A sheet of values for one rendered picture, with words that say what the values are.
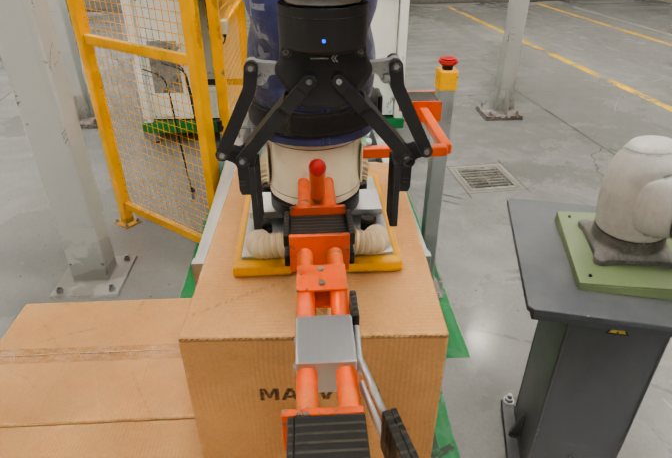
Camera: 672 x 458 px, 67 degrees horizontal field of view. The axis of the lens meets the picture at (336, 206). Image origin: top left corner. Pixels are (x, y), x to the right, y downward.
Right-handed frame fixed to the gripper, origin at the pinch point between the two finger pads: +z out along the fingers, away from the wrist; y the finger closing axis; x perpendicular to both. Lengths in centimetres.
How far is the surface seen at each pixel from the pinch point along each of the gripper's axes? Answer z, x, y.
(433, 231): 89, -132, -47
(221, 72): 40, -199, 46
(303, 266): 12.5, -7.5, 2.8
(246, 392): 39.1, -10.5, 12.7
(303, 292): 12.9, -2.9, 2.7
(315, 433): 11.5, 17.1, 1.4
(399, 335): 27.6, -10.3, -10.8
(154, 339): 67, -52, 43
